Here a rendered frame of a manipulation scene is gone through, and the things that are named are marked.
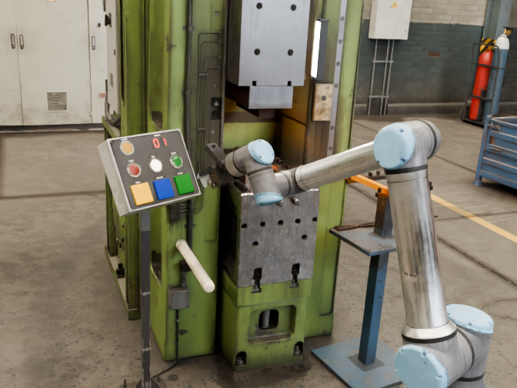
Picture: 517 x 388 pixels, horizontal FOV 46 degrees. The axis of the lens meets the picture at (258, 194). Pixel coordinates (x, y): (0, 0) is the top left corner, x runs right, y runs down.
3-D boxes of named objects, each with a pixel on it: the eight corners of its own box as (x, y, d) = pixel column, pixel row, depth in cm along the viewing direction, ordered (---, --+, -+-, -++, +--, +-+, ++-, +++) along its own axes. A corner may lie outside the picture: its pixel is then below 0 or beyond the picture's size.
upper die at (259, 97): (291, 108, 260) (293, 85, 257) (248, 108, 253) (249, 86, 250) (256, 92, 297) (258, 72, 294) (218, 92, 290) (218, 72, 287)
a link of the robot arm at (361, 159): (451, 110, 172) (290, 166, 222) (428, 114, 163) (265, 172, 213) (463, 149, 171) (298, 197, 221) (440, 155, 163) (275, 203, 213)
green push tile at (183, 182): (195, 191, 238) (189, 173, 238) (180, 194, 233) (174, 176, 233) (192, 192, 239) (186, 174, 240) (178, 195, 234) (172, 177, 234)
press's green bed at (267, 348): (304, 362, 300) (311, 278, 285) (233, 376, 287) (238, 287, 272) (263, 309, 349) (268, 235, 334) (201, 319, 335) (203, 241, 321)
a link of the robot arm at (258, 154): (261, 167, 198) (251, 138, 199) (237, 178, 207) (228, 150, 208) (279, 163, 205) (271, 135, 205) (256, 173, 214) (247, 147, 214)
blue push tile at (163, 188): (174, 196, 231) (168, 177, 231) (159, 200, 226) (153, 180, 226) (172, 197, 232) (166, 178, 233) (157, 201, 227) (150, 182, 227)
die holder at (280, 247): (312, 278, 285) (321, 188, 271) (237, 288, 272) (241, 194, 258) (268, 234, 334) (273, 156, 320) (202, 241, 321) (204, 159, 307)
